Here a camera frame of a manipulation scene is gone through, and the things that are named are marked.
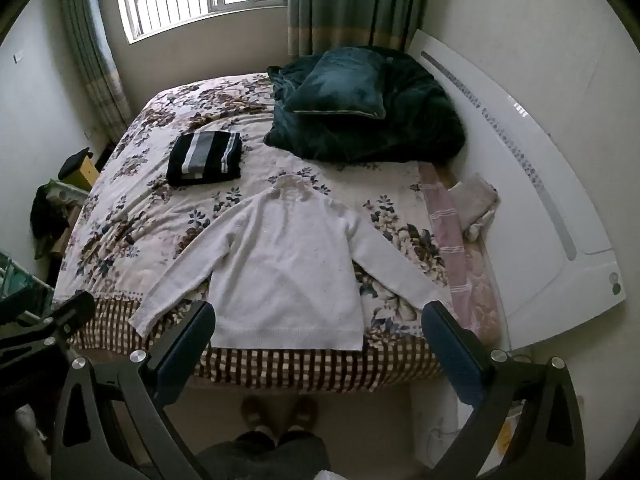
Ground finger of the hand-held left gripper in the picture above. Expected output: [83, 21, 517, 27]
[0, 291, 97, 361]

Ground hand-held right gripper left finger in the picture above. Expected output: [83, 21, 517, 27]
[50, 300, 217, 480]

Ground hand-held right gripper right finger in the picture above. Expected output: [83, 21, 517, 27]
[421, 300, 587, 480]

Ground white knit sweater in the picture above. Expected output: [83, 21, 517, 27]
[128, 174, 453, 351]

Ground dark hanging clothes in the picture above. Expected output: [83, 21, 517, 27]
[30, 185, 72, 261]

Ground green rack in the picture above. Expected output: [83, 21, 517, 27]
[0, 250, 56, 323]

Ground person's left slipper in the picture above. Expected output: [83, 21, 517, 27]
[240, 396, 271, 432]

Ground person's slipper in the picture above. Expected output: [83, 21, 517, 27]
[290, 396, 319, 432]
[240, 396, 271, 432]

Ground pink striped cloth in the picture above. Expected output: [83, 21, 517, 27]
[419, 162, 473, 331]

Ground floral bed sheet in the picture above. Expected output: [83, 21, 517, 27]
[52, 72, 501, 393]

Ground person's right slipper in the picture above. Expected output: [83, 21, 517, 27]
[290, 396, 319, 432]

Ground white headboard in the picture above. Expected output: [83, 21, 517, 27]
[407, 29, 628, 351]

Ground yellow wooden nightstand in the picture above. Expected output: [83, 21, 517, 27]
[74, 155, 101, 192]

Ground beige crumpled cloth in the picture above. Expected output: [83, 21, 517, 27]
[452, 174, 501, 241]

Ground black grey striped folded sweater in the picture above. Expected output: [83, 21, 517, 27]
[166, 131, 243, 187]

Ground dark green quilt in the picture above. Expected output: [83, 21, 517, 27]
[263, 46, 467, 165]

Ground green striped curtain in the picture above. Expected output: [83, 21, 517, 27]
[57, 0, 133, 146]
[287, 0, 433, 58]

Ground dark green pillow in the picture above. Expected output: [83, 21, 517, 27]
[284, 49, 393, 120]

